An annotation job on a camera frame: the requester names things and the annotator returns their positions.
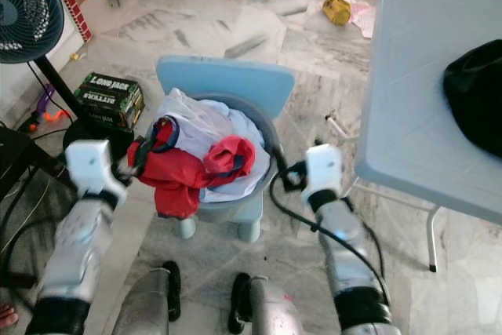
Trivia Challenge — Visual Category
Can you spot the red jersey navy trim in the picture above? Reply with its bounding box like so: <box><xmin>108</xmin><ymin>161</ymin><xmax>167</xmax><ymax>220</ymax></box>
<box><xmin>125</xmin><ymin>115</ymin><xmax>258</xmax><ymax>220</ymax></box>

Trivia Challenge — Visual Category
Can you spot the black garment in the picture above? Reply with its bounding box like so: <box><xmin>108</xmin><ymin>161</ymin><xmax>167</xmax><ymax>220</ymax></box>
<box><xmin>442</xmin><ymin>39</ymin><xmax>502</xmax><ymax>159</ymax></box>

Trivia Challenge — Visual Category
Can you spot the grey plastic basin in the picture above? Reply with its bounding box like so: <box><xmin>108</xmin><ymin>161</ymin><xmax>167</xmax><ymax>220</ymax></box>
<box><xmin>153</xmin><ymin>92</ymin><xmax>282</xmax><ymax>222</ymax></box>

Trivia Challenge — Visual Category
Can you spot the Long Jack cardboard box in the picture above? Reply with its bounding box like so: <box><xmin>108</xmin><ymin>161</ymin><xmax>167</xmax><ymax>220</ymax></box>
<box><xmin>75</xmin><ymin>72</ymin><xmax>146</xmax><ymax>132</ymax></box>

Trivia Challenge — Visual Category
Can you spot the pale white laundry cloth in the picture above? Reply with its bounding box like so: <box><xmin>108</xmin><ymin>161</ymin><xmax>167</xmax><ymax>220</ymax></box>
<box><xmin>153</xmin><ymin>88</ymin><xmax>275</xmax><ymax>202</ymax></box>

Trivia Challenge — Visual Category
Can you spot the light blue plastic stool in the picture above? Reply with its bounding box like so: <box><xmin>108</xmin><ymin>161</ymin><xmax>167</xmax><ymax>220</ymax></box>
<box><xmin>155</xmin><ymin>55</ymin><xmax>296</xmax><ymax>243</ymax></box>

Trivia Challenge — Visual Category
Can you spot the purple orange toy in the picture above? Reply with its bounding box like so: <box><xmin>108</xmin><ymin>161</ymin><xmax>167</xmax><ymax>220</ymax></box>
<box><xmin>27</xmin><ymin>84</ymin><xmax>65</xmax><ymax>132</ymax></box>

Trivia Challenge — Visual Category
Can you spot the dark wooden stand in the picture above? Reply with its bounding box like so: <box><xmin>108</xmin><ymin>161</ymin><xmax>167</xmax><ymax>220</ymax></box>
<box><xmin>0</xmin><ymin>123</ymin><xmax>48</xmax><ymax>289</ymax></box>

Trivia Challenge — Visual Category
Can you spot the silver right robot leg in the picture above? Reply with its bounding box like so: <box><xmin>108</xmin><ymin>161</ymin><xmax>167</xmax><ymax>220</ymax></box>
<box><xmin>227</xmin><ymin>272</ymin><xmax>311</xmax><ymax>335</ymax></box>

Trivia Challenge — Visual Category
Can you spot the silver robot leg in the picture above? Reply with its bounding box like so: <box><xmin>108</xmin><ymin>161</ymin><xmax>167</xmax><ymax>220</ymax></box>
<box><xmin>125</xmin><ymin>260</ymin><xmax>181</xmax><ymax>335</ymax></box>
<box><xmin>227</xmin><ymin>272</ymin><xmax>311</xmax><ymax>335</ymax></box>

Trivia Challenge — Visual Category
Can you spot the silver left robot leg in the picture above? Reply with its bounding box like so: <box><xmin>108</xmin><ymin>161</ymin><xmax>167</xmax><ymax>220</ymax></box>
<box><xmin>125</xmin><ymin>260</ymin><xmax>181</xmax><ymax>335</ymax></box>

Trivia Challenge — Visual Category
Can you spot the yellow bag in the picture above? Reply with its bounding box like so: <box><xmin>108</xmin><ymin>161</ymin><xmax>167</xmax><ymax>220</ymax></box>
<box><xmin>322</xmin><ymin>0</ymin><xmax>352</xmax><ymax>26</ymax></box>

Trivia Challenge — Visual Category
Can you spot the pink white paper sheet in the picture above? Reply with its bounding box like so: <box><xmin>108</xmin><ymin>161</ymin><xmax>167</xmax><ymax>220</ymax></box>
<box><xmin>349</xmin><ymin>2</ymin><xmax>377</xmax><ymax>39</ymax></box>

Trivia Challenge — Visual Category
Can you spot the person bare foot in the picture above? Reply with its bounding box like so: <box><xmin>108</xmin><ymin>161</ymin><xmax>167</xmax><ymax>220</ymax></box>
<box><xmin>0</xmin><ymin>306</ymin><xmax>19</xmax><ymax>330</ymax></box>

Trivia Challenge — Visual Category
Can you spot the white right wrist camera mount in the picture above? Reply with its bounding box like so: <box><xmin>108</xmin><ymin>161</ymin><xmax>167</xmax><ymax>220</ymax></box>
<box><xmin>301</xmin><ymin>142</ymin><xmax>346</xmax><ymax>201</ymax></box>

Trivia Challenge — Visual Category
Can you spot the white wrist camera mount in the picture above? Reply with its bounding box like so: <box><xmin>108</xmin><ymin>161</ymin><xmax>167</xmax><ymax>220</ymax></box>
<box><xmin>301</xmin><ymin>142</ymin><xmax>346</xmax><ymax>201</ymax></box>
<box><xmin>64</xmin><ymin>139</ymin><xmax>128</xmax><ymax>202</ymax></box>

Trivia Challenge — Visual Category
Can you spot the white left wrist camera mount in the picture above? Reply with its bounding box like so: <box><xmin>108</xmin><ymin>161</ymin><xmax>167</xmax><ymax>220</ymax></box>
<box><xmin>64</xmin><ymin>139</ymin><xmax>128</xmax><ymax>202</ymax></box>

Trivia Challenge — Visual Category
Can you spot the dark blue pedestal fan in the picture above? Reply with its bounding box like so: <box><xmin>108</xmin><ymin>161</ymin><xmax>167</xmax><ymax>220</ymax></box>
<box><xmin>0</xmin><ymin>0</ymin><xmax>134</xmax><ymax>163</ymax></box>

